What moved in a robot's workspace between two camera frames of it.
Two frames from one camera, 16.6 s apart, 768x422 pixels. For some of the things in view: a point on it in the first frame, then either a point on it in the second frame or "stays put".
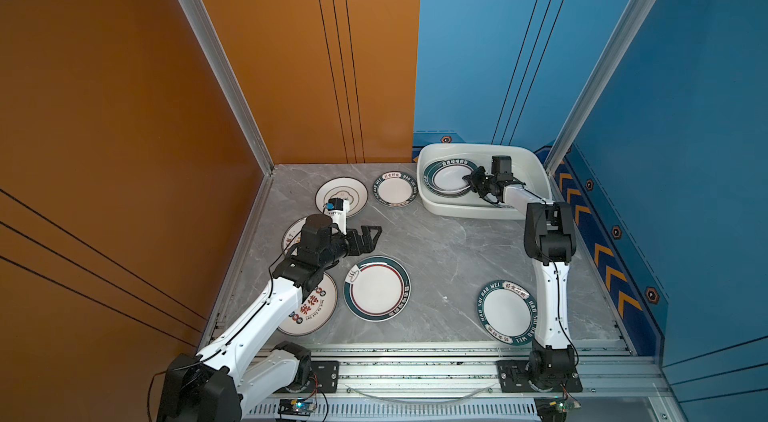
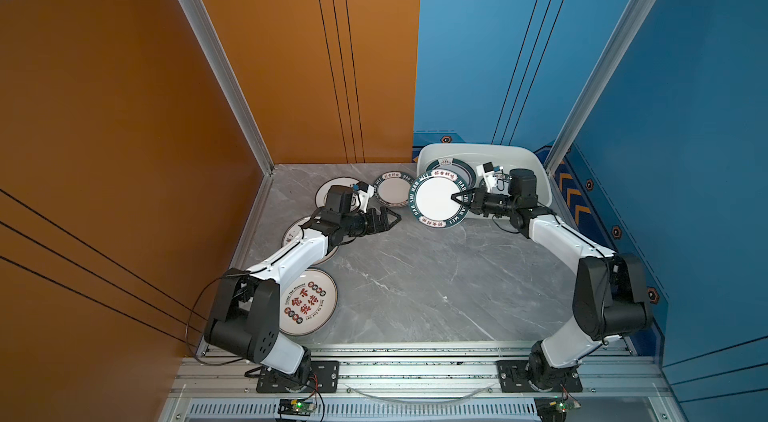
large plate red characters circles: [316, 311] stays put
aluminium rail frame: [457, 382] stays put
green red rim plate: [377, 288] to [450, 176]
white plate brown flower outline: [343, 188] stays put
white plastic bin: [527, 167] stays put
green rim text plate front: [508, 312] to [430, 198]
